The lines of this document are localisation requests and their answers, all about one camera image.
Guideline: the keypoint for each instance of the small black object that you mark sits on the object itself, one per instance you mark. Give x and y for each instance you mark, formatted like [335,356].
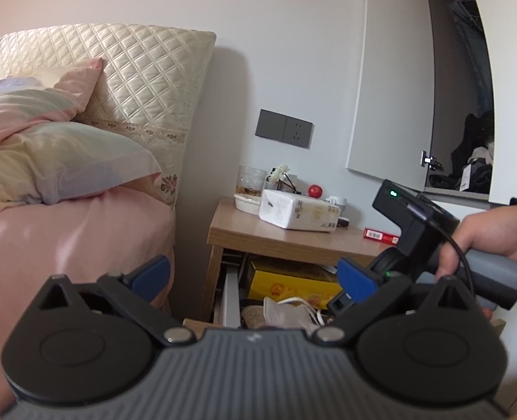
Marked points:
[343,222]

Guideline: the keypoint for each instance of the small red box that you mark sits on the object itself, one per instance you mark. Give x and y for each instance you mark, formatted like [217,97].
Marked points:
[380,236]

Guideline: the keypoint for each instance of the white shallow bowl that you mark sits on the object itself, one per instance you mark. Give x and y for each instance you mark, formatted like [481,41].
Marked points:
[246,204]

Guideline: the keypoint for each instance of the pink pastel quilt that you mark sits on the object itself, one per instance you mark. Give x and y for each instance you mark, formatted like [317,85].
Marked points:
[26,100]

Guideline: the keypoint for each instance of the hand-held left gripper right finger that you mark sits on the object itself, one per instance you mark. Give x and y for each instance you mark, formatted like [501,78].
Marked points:
[355,279]

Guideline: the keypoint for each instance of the white mug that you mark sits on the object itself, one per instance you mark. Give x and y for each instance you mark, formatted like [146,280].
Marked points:
[338,202]

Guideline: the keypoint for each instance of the white tissue pack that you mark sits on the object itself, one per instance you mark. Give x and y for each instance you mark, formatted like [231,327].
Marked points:
[300,214]

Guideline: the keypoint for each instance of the red apple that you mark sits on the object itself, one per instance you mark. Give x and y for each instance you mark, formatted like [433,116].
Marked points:
[315,191]

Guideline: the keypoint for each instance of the white flower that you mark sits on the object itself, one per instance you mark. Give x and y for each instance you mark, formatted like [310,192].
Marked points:
[280,174]

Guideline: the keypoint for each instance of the grey wall socket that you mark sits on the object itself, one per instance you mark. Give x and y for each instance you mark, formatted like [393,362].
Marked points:
[299,132]

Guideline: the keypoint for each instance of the grey wall switch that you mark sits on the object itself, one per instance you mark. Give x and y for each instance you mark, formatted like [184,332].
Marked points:
[270,124]

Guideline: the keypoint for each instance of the person's right hand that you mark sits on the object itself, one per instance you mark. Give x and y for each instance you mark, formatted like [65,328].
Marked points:
[486,232]

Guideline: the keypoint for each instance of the pink bed sheet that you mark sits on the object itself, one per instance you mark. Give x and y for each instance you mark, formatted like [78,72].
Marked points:
[66,240]

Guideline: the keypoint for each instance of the wooden nightstand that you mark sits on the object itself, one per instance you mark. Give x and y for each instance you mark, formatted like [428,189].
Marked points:
[258,236]

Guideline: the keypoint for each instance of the nightstand drawer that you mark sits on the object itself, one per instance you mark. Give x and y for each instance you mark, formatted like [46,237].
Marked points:
[230,297]

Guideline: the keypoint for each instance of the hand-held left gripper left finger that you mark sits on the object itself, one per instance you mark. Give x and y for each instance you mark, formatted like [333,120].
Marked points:
[151,274]

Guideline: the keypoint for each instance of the white wardrobe door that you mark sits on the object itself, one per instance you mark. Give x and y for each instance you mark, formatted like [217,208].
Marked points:
[394,74]
[514,74]

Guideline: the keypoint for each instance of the cream quilted headboard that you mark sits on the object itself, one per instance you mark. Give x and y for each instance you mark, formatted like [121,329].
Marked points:
[153,78]

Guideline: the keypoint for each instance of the metal door hinge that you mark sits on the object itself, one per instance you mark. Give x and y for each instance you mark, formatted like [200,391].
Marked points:
[429,159]

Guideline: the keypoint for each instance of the yellow cardboard box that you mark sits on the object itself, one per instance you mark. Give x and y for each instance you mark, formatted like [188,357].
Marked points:
[284,288]

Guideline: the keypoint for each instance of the pile of dark clothes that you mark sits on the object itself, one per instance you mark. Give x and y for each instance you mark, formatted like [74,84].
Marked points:
[472,153]

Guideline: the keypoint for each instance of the pastel striped pillow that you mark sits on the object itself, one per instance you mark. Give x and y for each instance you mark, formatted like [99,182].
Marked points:
[66,162]

